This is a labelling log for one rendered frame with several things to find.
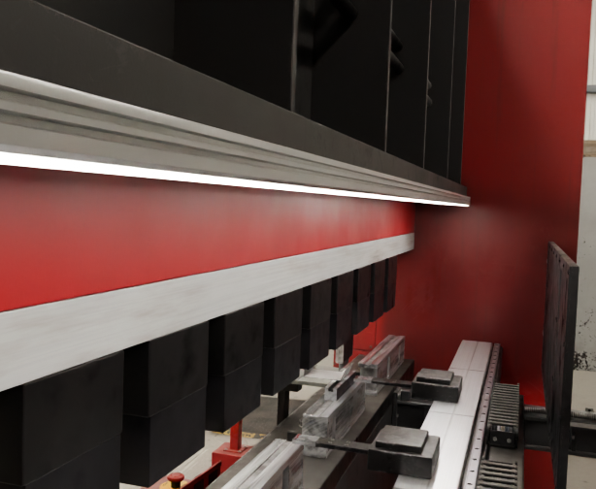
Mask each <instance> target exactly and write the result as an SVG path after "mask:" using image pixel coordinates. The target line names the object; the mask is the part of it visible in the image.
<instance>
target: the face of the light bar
mask: <svg viewBox="0 0 596 489"><path fill-rule="evenodd" d="M0 164H9V165H19V166H30V167H41V168H52V169H62V170H73V171H84V172H93V173H104V174H115V175H126V176H136V177H147V178H158V179H178V180H189V181H200V182H210V183H221V184H232V185H242V186H253V187H263V188H274V189H284V190H295V191H306V192H316V193H327V194H338V195H348V196H359V197H370V198H381V199H391V200H402V201H413V202H422V203H433V204H444V205H455V206H466V205H457V204H449V203H440V202H431V201H422V200H414V199H405V198H396V197H387V196H379V195H370V194H361V193H351V192H343V191H334V190H325V189H316V188H308V187H299V186H290V185H281V184H272V183H264V182H255V181H246V180H237V179H220V178H211V177H202V176H193V175H185V174H176V173H167V172H158V171H150V170H141V169H132V168H123V167H115V166H105V165H96V164H87V163H79V162H70V161H61V160H52V159H44V158H35V157H26V156H17V155H9V154H0Z"/></svg>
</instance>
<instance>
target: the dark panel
mask: <svg viewBox="0 0 596 489"><path fill-rule="evenodd" d="M547 246H548V250H547V267H546V300H545V318H544V326H543V327H544V335H543V352H542V365H541V368H542V378H543V385H544V393H545V403H546V418H547V426H548V436H549V443H550V452H551V463H552V469H553V477H554V486H555V487H554V489H566V486H567V470H568V454H569V437H570V421H571V404H572V388H573V371H574V356H575V339H576V323H577V306H578V290H579V266H578V265H577V264H576V263H575V262H574V261H573V260H572V259H571V258H570V257H569V256H568V255H567V254H566V253H565V252H564V251H563V250H562V249H561V248H560V247H559V246H558V245H557V244H556V243H555V242H548V244H547Z"/></svg>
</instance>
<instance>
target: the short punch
mask: <svg viewBox="0 0 596 489"><path fill-rule="evenodd" d="M352 348H353V335H351V337H350V340H349V341H347V342H346V343H344V344H343V345H342V346H340V347H339V348H337V349H336V361H335V362H336V363H338V364H339V371H340V370H341V369H342V368H343V367H344V366H346V365H347V364H348V361H349V357H350V356H351V355H352Z"/></svg>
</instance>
